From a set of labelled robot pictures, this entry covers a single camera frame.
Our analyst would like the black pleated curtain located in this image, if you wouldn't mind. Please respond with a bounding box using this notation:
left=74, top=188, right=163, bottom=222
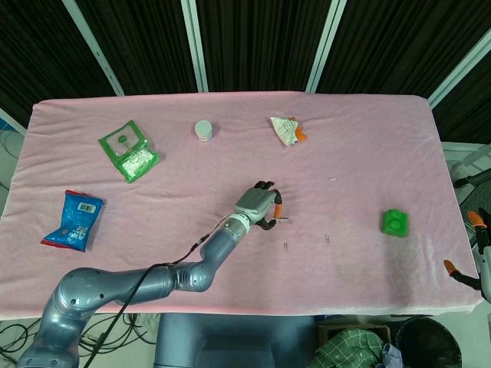
left=0, top=0, right=491, bottom=145

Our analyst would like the white metal side frame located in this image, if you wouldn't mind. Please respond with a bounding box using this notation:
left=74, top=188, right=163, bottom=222
left=440, top=141, right=491, bottom=169

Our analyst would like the brown cardboard box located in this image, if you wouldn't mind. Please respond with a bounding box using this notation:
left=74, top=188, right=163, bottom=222
left=316, top=323, right=393, bottom=368

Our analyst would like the black mesh office chair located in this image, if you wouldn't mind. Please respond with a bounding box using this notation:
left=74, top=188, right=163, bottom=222
left=454, top=168, right=491, bottom=254

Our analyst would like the black floor cable bundle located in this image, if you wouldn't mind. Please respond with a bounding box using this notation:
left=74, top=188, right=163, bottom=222
left=0, top=313, right=159, bottom=367

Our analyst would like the small white jar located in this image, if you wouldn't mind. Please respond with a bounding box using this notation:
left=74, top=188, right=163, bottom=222
left=193, top=120, right=214, bottom=143

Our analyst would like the white and orange snack packet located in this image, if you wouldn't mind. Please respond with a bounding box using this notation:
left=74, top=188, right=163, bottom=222
left=269, top=116, right=308, bottom=148

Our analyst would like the pink table cloth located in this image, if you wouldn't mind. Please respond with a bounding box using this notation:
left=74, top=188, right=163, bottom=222
left=0, top=91, right=485, bottom=321

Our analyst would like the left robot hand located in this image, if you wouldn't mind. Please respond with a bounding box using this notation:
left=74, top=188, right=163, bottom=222
left=233, top=179, right=285, bottom=232

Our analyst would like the black trash bin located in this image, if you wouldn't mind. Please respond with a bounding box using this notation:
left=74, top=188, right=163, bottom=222
left=397, top=317, right=463, bottom=368

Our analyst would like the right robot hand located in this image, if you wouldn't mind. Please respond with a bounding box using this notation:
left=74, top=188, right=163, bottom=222
left=443, top=209, right=491, bottom=298

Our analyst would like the blue crumpled cloth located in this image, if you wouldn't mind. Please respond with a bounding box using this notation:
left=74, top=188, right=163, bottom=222
left=381, top=343, right=404, bottom=368

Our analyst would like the green wet wipe packet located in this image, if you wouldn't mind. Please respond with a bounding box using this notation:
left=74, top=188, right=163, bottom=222
left=97, top=120, right=160, bottom=184

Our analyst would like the grey robot torso base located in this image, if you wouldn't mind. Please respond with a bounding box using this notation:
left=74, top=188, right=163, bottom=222
left=153, top=313, right=319, bottom=368

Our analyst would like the green plaid cloth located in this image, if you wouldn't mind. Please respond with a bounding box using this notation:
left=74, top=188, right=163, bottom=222
left=306, top=327, right=385, bottom=368

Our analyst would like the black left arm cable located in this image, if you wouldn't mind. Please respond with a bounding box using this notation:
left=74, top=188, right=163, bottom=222
left=87, top=220, right=232, bottom=368

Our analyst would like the blue snack packet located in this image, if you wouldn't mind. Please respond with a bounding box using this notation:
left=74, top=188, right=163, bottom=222
left=41, top=189, right=107, bottom=253

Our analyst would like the green toy brick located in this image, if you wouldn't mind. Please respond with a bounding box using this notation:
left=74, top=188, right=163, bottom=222
left=381, top=209, right=410, bottom=239

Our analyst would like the white aluminium frame post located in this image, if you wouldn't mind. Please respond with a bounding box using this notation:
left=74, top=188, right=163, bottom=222
left=180, top=0, right=209, bottom=93
left=63, top=0, right=124, bottom=97
left=0, top=107, right=28, bottom=136
left=427, top=28, right=491, bottom=109
left=305, top=0, right=348, bottom=93

